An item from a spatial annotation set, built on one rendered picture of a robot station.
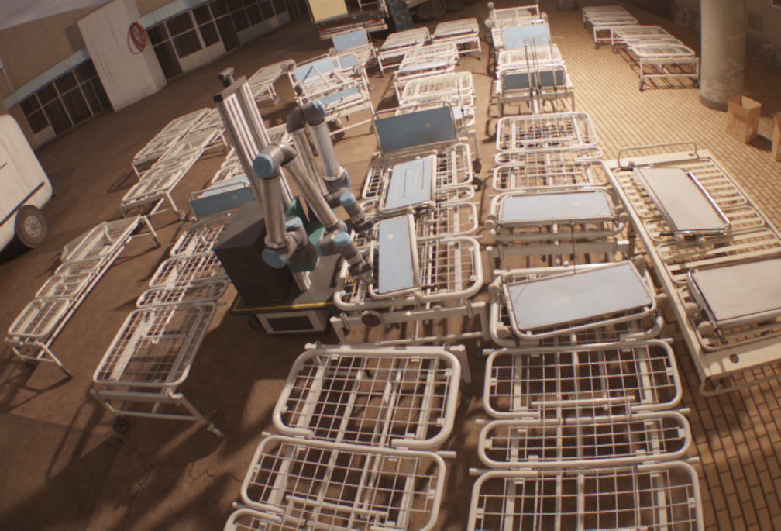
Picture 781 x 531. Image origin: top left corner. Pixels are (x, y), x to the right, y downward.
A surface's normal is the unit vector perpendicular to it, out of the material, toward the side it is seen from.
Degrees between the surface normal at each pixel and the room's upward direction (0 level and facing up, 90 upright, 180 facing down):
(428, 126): 91
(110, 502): 0
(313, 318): 90
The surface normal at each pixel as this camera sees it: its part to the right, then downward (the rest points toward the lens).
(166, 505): -0.24, -0.79
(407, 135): -0.10, 0.61
